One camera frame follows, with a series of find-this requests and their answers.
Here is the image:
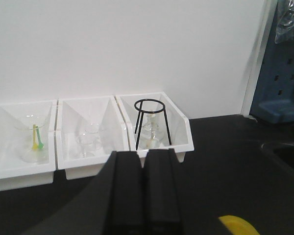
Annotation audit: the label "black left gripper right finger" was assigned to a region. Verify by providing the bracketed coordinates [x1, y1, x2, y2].
[144, 149, 180, 235]

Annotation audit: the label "clear plastic wrapped bag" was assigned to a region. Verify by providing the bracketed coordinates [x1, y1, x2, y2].
[275, 0, 294, 44]

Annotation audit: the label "left white storage bin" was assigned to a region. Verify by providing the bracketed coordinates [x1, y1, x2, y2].
[0, 100, 57, 191]

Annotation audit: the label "white storage bin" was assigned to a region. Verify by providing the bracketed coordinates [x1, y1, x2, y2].
[0, 100, 57, 191]
[115, 92, 194, 164]
[56, 95, 129, 180]

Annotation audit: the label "clear glass flask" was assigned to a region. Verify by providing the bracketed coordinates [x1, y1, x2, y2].
[139, 114, 164, 149]

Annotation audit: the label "green plastic spoon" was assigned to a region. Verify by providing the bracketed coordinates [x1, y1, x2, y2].
[36, 127, 44, 149]

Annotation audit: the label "black wire tripod stand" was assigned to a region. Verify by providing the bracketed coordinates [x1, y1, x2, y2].
[134, 98, 172, 150]

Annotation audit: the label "yellow plastic spoon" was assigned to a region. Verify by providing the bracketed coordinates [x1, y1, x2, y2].
[32, 124, 38, 150]

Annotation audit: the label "clear glass beakers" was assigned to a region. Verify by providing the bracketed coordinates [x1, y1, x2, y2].
[75, 122, 102, 158]

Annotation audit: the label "clear glass funnel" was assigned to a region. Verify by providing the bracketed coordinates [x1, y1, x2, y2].
[14, 114, 47, 164]

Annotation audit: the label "blue perforated cart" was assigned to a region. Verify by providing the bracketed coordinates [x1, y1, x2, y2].
[250, 7, 294, 124]

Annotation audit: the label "yellow plastic tray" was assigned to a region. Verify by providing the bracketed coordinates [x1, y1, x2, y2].
[219, 215, 260, 235]

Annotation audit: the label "right white storage bin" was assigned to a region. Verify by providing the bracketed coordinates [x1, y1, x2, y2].
[115, 92, 194, 164]

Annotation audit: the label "middle white storage bin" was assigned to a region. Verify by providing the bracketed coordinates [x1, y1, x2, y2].
[56, 95, 129, 180]

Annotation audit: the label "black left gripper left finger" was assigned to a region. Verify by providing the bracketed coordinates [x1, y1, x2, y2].
[25, 151, 140, 235]

